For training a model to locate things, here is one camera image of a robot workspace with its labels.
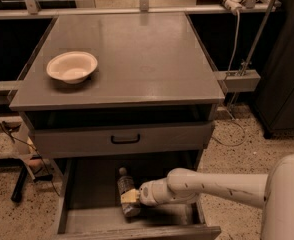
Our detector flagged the blue plastic water bottle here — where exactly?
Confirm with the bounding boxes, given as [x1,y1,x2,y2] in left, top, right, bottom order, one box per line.
[117,167,140,218]

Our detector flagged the grey metal left bracket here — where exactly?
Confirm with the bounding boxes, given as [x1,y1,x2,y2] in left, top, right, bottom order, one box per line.
[0,80,22,105]

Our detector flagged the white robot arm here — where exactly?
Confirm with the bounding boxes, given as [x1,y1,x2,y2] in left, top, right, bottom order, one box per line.
[117,154,294,240]

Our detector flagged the black cable on floor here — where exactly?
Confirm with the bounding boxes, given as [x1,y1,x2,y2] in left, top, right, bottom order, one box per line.
[0,97,61,197]

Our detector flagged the open grey middle drawer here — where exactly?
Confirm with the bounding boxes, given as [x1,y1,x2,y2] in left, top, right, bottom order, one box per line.
[54,152,221,240]

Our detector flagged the white paper bowl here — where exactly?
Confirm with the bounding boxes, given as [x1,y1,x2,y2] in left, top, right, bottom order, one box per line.
[46,51,98,84]

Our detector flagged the grey metal side bracket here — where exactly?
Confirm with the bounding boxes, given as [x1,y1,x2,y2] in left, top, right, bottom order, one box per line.
[214,70,261,93]

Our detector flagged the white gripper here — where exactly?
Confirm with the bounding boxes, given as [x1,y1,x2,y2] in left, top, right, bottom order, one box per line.
[121,178,174,206]

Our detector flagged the grey drawer cabinet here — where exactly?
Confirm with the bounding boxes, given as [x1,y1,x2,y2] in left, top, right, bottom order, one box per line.
[8,12,226,240]

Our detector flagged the white power cable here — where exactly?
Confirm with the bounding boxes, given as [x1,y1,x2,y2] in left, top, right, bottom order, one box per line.
[210,9,248,148]

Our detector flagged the closed grey upper drawer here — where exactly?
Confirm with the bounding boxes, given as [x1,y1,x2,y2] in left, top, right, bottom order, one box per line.
[29,122,214,158]

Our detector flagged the diagonal metal rod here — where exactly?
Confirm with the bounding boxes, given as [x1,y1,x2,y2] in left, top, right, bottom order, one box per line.
[227,0,283,107]

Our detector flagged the black drawer handle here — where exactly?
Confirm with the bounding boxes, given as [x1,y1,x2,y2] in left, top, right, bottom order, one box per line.
[110,134,141,145]

